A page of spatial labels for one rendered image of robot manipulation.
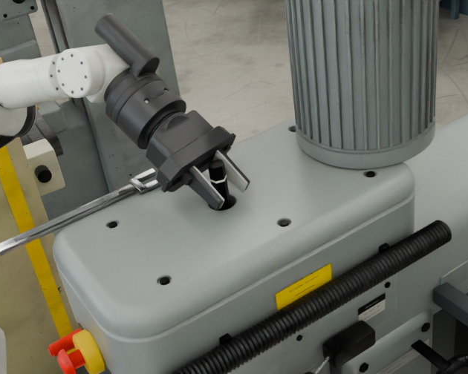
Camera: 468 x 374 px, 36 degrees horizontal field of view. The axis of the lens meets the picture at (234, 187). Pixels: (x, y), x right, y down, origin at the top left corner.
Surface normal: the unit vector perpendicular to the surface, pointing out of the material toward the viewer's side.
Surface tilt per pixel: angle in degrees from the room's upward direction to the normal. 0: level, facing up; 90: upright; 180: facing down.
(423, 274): 90
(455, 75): 0
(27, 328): 90
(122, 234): 0
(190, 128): 30
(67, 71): 72
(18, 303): 90
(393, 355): 90
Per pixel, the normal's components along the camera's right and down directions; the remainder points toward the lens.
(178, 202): -0.13, -0.82
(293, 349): 0.54, 0.42
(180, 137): 0.25, -0.55
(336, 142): -0.52, 0.54
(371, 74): -0.06, 0.57
